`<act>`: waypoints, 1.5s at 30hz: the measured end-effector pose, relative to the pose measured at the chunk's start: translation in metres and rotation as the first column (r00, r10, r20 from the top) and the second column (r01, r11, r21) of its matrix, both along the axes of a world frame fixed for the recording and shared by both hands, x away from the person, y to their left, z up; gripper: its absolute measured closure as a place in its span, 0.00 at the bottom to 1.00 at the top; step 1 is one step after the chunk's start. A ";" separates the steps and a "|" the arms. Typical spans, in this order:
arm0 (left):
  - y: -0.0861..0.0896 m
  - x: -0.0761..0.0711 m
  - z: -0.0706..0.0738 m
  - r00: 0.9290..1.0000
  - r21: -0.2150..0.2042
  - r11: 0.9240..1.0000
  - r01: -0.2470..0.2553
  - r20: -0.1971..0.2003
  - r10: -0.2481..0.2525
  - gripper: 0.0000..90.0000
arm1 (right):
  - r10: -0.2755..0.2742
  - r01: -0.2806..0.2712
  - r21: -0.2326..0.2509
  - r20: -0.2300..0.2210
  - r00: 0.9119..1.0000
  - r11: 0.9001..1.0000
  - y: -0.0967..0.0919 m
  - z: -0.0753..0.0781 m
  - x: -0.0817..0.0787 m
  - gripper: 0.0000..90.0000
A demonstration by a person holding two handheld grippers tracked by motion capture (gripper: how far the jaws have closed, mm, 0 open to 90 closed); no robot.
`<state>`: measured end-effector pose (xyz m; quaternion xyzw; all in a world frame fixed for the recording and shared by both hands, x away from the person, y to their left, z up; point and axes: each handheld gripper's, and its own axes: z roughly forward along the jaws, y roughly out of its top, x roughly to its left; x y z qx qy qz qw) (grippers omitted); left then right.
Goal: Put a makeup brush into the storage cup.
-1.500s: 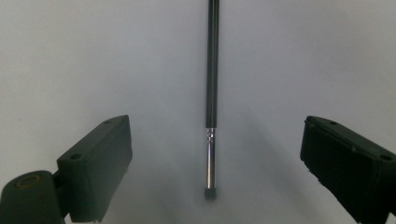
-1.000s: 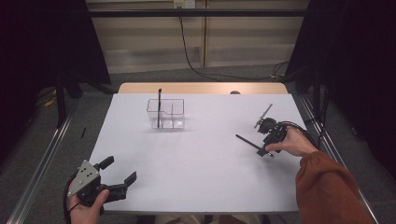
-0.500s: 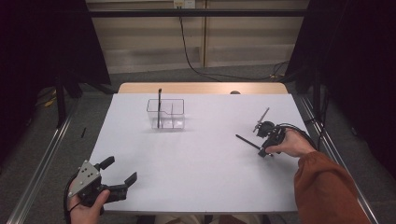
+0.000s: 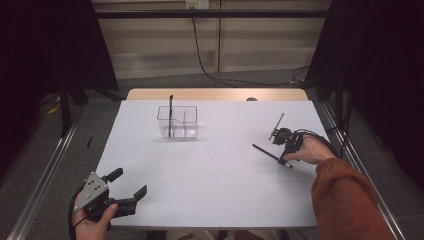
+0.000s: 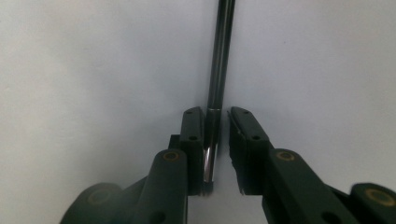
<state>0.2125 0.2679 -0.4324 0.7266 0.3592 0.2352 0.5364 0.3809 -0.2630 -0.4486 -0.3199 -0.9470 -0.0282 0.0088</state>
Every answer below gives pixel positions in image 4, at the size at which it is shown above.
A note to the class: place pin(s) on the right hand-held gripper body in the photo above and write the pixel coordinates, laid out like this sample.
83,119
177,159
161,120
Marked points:
283,136

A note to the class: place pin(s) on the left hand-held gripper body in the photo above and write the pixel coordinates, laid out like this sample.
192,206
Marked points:
93,193

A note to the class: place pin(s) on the black pen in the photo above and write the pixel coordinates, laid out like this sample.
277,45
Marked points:
170,116
266,153

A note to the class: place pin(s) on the clear plastic organizer box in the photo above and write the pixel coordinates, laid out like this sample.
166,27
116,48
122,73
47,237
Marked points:
190,132

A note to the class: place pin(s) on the person's right hand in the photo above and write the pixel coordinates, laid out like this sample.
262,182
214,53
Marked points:
311,151

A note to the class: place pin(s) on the person's left hand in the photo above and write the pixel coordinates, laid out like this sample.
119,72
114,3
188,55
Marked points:
93,230

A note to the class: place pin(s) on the small black stick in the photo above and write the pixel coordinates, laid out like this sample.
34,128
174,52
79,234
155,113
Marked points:
89,142

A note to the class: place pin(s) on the dark round table grommet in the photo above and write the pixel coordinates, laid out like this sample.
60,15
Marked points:
251,99

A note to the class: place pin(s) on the black metal stand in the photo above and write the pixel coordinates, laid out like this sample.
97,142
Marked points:
65,106
339,100

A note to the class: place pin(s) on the white table sheet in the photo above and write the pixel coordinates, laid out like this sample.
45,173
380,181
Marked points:
216,186

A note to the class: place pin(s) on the yellow floor object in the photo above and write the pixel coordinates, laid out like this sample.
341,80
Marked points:
53,109

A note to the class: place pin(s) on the dark curtain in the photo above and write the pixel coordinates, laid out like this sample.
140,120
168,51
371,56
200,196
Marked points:
40,50
383,66

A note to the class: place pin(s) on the aluminium floor rail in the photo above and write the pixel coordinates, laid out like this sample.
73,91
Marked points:
353,155
43,186

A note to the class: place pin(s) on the black horizontal frame bar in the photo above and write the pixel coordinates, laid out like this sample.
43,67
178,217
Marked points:
233,14

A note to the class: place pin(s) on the white wall socket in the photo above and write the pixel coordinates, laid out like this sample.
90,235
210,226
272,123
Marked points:
201,4

